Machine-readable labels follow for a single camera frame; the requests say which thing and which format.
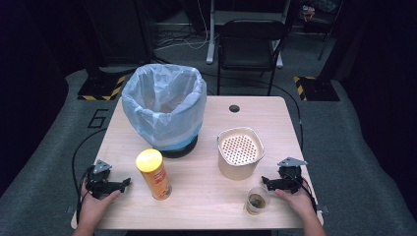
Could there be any bin with blue bag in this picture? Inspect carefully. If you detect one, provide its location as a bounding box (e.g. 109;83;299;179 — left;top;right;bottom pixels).
121;63;209;152

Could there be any beige container with perforated insert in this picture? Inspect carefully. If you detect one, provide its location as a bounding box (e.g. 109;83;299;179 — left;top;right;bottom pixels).
216;126;266;182

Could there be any person's right hand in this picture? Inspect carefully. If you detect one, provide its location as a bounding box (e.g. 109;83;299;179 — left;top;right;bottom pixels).
274;178;317;219

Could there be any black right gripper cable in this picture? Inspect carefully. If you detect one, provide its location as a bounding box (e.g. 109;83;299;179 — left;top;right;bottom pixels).
288;172;319;214

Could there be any black mesh trash bin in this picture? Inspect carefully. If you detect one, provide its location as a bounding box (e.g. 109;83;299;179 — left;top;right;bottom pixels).
159;133;200;159

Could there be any black folding chair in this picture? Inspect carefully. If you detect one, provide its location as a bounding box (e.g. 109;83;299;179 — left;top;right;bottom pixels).
215;19;290;96

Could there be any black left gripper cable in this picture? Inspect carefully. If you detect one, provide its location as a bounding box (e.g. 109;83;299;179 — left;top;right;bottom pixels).
71;128;108;225

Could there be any clear plastic cup with tea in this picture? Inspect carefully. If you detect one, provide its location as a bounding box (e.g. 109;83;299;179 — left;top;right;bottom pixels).
243;186;270;216

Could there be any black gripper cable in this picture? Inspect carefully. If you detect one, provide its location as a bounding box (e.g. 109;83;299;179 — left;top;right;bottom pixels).
71;128;108;225
288;172;319;214

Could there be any black yellow striped base plate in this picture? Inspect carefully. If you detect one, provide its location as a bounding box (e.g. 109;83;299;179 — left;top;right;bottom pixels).
293;76;341;102
77;74;128;101

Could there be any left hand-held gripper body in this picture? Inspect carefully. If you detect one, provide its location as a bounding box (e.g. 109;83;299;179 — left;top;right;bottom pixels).
86;159;124;200

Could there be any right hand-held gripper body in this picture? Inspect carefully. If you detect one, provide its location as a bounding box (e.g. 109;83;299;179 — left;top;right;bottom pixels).
277;156;309;194

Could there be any dark cabinet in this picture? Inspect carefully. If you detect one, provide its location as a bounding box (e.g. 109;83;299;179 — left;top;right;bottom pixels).
82;0;155;67

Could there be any yellow chip can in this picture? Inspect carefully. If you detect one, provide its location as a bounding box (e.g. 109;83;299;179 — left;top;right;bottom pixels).
135;148;173;202

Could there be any person's left hand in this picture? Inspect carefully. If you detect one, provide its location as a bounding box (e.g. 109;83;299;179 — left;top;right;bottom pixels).
78;178;122;228

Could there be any white floor cable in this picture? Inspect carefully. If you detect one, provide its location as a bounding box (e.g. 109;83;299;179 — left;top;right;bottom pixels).
153;0;211;52

